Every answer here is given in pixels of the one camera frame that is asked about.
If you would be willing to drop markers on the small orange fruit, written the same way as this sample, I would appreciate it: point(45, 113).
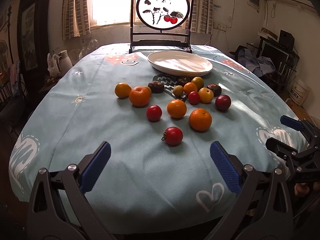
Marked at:
point(190, 87)

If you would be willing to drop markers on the white thermos jug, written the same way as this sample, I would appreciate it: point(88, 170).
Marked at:
point(64, 62)

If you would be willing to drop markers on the pile of blue clothes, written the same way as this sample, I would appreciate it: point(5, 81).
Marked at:
point(259, 66)

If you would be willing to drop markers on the yellow orange round fruit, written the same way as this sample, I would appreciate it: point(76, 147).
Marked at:
point(122, 90)

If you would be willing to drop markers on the yellow spotted fruit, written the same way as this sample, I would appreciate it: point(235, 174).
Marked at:
point(206, 95)

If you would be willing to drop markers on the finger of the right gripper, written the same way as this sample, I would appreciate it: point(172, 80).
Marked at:
point(280, 149)
point(291, 123)

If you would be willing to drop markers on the large ribbed mandarin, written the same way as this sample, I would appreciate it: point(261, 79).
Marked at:
point(139, 96)

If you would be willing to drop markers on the dark brown water chestnut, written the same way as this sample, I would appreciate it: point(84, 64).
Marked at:
point(215, 88)
point(156, 87)
point(182, 81)

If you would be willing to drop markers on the right hand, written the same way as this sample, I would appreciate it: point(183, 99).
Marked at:
point(302, 189)

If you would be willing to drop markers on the red cherry tomato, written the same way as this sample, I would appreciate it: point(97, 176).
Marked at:
point(154, 113)
point(173, 136)

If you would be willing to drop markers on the yellow green round fruit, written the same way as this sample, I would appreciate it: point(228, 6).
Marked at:
point(199, 82)

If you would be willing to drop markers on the right checkered curtain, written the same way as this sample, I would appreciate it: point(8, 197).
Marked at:
point(202, 17)

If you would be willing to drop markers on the orange mandarin with stem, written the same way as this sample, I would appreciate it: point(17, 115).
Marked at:
point(200, 120)

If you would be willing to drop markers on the white bucket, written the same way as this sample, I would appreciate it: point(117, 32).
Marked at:
point(299, 91)

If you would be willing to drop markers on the round painted table screen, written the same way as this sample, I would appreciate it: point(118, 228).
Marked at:
point(164, 23)

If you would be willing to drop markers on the black metal shelf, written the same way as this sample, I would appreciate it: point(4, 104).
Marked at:
point(284, 57)

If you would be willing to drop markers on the light blue patterned tablecloth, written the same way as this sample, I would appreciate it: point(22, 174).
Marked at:
point(148, 185)

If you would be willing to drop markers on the checkered curtain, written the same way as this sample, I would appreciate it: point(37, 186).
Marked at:
point(75, 19)
point(202, 17)

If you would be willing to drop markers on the left checkered curtain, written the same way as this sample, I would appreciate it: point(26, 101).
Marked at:
point(75, 19)

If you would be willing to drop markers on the smooth orange fruit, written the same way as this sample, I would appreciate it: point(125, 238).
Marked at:
point(176, 109)

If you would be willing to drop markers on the small red tomato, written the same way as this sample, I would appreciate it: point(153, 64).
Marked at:
point(194, 98)

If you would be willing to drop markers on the dark red plum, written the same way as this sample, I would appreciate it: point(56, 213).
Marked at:
point(222, 103)

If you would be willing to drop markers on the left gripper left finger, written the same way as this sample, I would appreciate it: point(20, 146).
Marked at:
point(58, 208)

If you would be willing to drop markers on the small green yellow fruit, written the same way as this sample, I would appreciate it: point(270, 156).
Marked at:
point(178, 91)

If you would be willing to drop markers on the white oval plate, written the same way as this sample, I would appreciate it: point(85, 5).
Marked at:
point(179, 63)

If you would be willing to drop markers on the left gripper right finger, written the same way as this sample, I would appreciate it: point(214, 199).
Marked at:
point(262, 208)

